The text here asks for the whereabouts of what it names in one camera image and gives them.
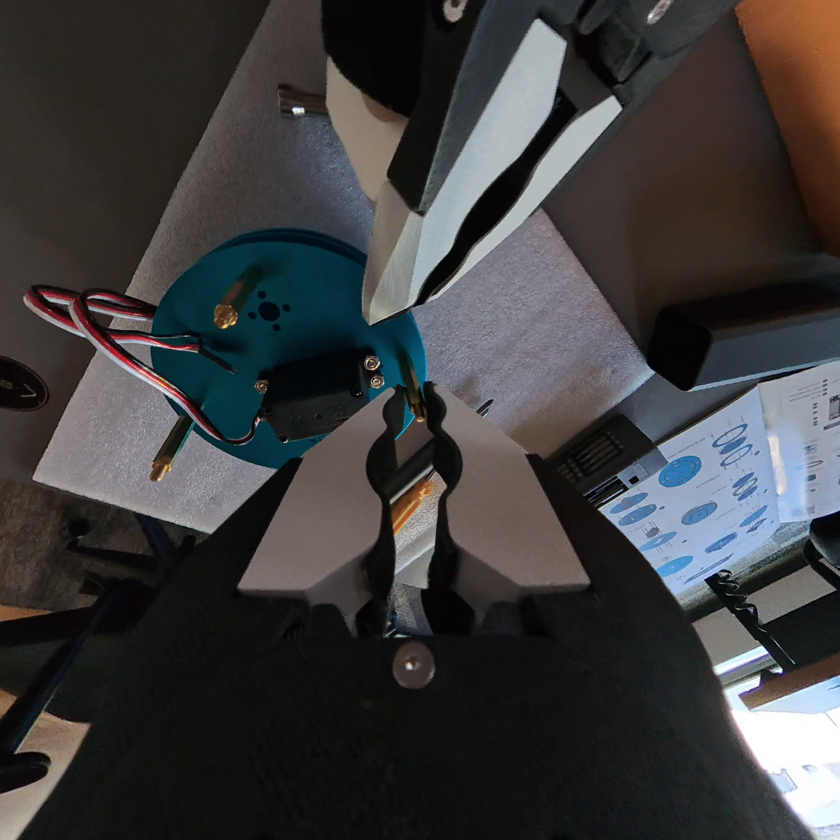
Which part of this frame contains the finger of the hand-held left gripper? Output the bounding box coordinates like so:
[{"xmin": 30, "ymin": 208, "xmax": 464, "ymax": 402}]
[
  {"xmin": 361, "ymin": 18, "xmax": 570, "ymax": 327},
  {"xmin": 416, "ymin": 88, "xmax": 624, "ymax": 308}
]

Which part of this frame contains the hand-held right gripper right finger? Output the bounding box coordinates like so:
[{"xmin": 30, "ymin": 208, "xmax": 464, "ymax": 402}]
[{"xmin": 422, "ymin": 382, "xmax": 591, "ymax": 636}]

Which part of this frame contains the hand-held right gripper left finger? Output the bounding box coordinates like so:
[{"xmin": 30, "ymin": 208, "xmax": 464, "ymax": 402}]
[{"xmin": 236, "ymin": 386, "xmax": 406, "ymax": 636}]

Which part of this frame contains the brass standoff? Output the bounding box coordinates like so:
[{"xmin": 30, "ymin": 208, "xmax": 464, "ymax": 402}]
[
  {"xmin": 148, "ymin": 415, "xmax": 196, "ymax": 483},
  {"xmin": 213, "ymin": 264, "xmax": 263, "ymax": 329},
  {"xmin": 399, "ymin": 353, "xmax": 429, "ymax": 422}
]

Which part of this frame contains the blue round base plate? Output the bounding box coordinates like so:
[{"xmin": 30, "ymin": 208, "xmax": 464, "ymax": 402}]
[{"xmin": 150, "ymin": 226, "xmax": 427, "ymax": 470}]

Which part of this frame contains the black precision screwdriver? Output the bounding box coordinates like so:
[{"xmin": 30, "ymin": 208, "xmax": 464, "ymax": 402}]
[{"xmin": 387, "ymin": 400, "xmax": 493, "ymax": 503}]

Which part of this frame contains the black screwdriver bit tray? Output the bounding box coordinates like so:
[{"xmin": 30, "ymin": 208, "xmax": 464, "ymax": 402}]
[{"xmin": 554, "ymin": 413, "xmax": 664, "ymax": 509}]

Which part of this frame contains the black servo motor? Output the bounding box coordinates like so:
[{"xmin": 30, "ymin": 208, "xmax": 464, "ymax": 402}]
[{"xmin": 258, "ymin": 348, "xmax": 383, "ymax": 446}]

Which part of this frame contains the white foam sheet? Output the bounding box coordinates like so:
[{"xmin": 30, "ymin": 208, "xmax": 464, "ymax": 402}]
[{"xmin": 33, "ymin": 0, "xmax": 654, "ymax": 595}]

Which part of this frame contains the small metal bolt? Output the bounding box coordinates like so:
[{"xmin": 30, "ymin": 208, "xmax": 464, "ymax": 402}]
[{"xmin": 277, "ymin": 84, "xmax": 326, "ymax": 119}]

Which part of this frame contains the printed instruction manual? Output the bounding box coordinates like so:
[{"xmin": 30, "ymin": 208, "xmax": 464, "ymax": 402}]
[{"xmin": 600, "ymin": 360, "xmax": 840, "ymax": 595}]

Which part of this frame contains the black office chair base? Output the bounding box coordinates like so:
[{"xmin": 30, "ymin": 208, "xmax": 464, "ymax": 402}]
[{"xmin": 0, "ymin": 512, "xmax": 211, "ymax": 788}]

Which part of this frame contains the orange cardboard box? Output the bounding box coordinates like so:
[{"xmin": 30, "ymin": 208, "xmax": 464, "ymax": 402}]
[{"xmin": 735, "ymin": 0, "xmax": 840, "ymax": 257}]

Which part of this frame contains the dark grey case sleeve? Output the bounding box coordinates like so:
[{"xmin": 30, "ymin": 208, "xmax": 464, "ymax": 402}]
[{"xmin": 646, "ymin": 256, "xmax": 840, "ymax": 391}]

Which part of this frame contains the black badge reel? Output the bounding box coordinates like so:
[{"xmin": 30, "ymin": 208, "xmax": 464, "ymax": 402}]
[{"xmin": 0, "ymin": 354, "xmax": 50, "ymax": 413}]

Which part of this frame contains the orange handled screwdriver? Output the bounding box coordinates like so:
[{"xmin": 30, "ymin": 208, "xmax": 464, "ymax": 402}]
[{"xmin": 390, "ymin": 478, "xmax": 435, "ymax": 538}]

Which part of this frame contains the red white black servo cable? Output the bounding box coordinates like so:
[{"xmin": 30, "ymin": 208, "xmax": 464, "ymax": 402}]
[{"xmin": 23, "ymin": 283, "xmax": 270, "ymax": 447}]

